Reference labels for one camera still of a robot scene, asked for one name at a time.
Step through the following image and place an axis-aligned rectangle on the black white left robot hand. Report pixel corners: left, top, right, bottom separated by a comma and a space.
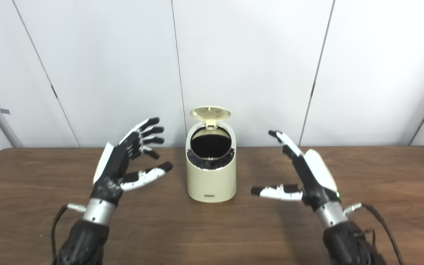
92, 117, 173, 206

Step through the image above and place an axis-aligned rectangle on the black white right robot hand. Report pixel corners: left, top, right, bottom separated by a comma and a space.
251, 130, 342, 212

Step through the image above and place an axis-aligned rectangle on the round cream bin lid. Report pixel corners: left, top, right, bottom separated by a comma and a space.
190, 106, 232, 130

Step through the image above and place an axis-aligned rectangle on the cream-colored bin body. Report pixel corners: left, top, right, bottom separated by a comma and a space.
185, 106, 237, 203

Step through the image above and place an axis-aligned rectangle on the black bin liner bag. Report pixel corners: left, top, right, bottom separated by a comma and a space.
186, 125, 235, 170

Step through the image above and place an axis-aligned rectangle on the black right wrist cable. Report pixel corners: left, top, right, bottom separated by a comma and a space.
343, 202, 406, 265

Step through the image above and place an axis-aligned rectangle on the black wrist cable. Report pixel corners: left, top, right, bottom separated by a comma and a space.
50, 204, 87, 260
343, 202, 406, 265

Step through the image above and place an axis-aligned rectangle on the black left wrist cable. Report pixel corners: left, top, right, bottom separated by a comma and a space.
50, 204, 87, 260

